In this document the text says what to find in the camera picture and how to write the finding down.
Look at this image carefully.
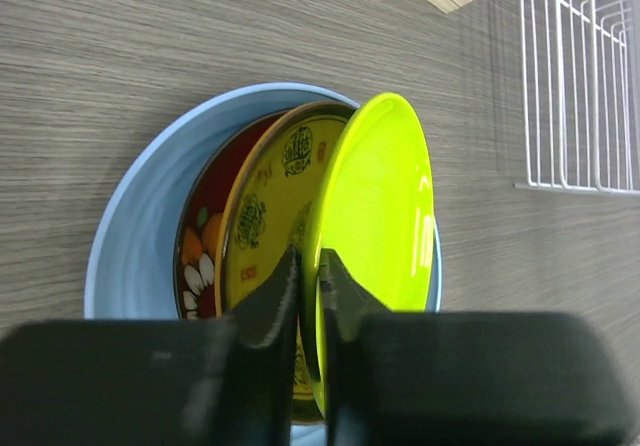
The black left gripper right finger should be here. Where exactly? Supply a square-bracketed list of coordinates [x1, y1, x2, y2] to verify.
[319, 249, 631, 445]

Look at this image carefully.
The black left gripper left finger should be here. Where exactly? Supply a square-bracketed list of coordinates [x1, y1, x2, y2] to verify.
[1, 247, 300, 445]

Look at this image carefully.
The dark red floral plate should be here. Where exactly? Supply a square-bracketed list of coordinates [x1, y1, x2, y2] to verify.
[173, 111, 284, 319]

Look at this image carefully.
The light blue plate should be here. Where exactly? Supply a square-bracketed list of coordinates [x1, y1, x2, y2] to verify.
[84, 82, 443, 445]

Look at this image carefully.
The yellow patterned plate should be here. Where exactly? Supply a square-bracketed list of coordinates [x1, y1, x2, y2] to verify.
[219, 100, 359, 426]

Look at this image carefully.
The lime green plate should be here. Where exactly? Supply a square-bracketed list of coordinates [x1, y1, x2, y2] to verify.
[301, 92, 436, 412]

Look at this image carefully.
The white wire dish rack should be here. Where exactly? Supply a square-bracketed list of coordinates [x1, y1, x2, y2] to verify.
[519, 0, 639, 197]

